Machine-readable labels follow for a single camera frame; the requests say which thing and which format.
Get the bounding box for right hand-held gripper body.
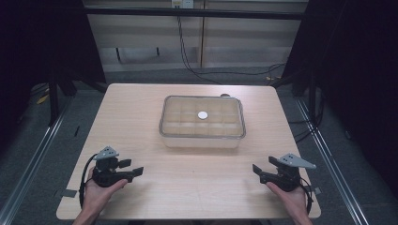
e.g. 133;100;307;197
259;152;317;192

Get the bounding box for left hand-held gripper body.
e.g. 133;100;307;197
92;145;134;188

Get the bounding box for clear plastic lidded container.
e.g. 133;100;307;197
159;95;247;149

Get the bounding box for person's left hand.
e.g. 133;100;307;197
82;166;130;216

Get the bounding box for person's right hand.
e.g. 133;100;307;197
265;183;310;218

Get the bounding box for black curtain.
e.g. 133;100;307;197
0;0;107;154
281;0;398;200

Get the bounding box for black horizontal bar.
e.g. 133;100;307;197
83;7;306;21

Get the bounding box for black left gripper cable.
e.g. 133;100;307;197
78;153;98;209

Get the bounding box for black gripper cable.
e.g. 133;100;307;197
299;177;314;216
78;153;98;209

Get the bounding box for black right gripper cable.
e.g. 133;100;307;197
299;177;314;216

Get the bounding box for black cables beside rail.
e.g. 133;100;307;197
286;88;325;145

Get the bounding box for metal floor rail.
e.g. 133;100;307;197
0;96;73;225
295;97;371;225

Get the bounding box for black floor cable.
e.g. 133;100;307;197
193;63;286;78

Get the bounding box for black hanging cable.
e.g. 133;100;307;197
176;15;222;85

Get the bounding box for white wall power outlet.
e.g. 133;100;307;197
170;0;195;9

